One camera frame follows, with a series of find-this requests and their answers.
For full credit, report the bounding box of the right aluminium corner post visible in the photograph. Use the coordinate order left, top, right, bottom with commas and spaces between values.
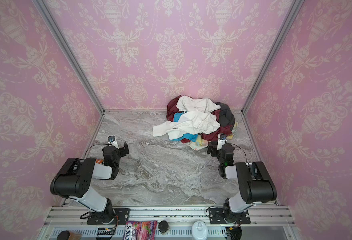
242, 0, 305, 116

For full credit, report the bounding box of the aluminium corner post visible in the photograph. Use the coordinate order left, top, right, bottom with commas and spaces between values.
32, 0, 105, 115
242, 0, 305, 116

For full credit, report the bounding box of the white cloth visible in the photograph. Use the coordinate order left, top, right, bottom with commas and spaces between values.
153, 96, 221, 140

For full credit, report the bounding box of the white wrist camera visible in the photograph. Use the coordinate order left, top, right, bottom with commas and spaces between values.
217, 134, 227, 150
108, 135, 119, 149

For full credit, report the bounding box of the left aluminium corner post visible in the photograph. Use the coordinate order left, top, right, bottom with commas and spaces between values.
32, 0, 105, 115

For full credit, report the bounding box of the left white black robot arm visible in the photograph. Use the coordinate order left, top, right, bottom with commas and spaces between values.
50, 142, 130, 226

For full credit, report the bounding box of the maroon cloth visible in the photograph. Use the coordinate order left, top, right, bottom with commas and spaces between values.
167, 96, 232, 142

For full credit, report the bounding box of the black electronics board with wires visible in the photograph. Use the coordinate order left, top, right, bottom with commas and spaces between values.
96, 228, 116, 240

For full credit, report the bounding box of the pink candy bag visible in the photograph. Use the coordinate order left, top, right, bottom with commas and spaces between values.
123, 221, 158, 240

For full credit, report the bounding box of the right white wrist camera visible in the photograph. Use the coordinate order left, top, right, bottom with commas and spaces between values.
217, 134, 227, 150

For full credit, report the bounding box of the black round connector with cables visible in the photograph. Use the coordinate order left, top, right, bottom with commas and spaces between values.
226, 226, 243, 240

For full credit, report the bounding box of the aluminium frame rail front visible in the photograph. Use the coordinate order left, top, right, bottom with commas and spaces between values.
38, 204, 300, 240

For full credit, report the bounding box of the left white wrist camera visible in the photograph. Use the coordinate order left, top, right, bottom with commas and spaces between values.
108, 135, 119, 149

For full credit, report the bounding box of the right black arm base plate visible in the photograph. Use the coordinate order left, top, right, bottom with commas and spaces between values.
206, 208, 251, 225

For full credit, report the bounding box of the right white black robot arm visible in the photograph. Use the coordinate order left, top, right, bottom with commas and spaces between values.
207, 141, 277, 224

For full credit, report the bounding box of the brown jar black lid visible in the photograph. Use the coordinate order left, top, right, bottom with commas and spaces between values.
57, 230, 82, 240

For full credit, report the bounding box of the small black round cap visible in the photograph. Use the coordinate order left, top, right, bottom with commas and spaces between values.
158, 220, 170, 234

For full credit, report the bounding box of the dark grey cloth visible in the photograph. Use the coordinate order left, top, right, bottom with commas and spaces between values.
215, 102, 236, 130

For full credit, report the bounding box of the teal blue cloth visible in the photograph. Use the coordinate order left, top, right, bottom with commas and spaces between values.
168, 112, 198, 143

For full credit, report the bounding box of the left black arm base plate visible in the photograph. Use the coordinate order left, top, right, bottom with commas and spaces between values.
87, 208, 130, 225

